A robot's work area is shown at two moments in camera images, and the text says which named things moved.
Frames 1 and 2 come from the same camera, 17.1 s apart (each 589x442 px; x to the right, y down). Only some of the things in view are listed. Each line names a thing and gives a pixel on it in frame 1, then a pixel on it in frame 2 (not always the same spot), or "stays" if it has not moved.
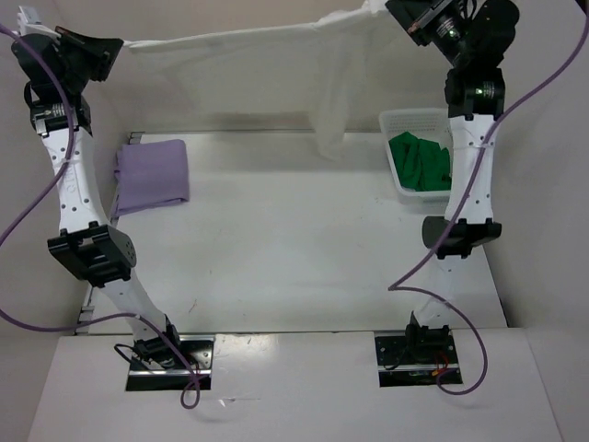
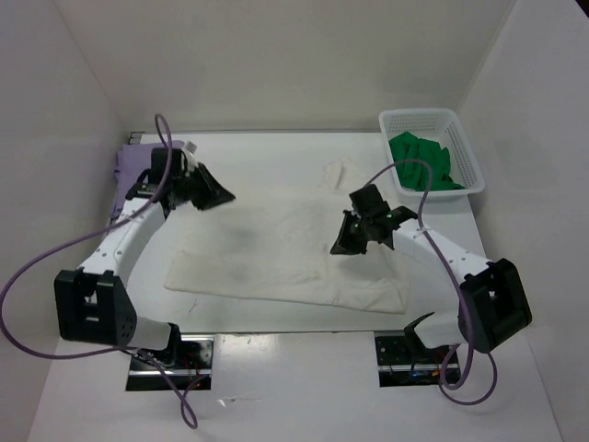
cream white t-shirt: x=325 y=69 -> x=279 y=240
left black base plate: x=173 y=376 stays
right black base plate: x=397 y=368 stays
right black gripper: x=415 y=23 -> x=361 y=226
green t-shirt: x=421 y=164 stays
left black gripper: x=98 y=56 -> x=198 y=185
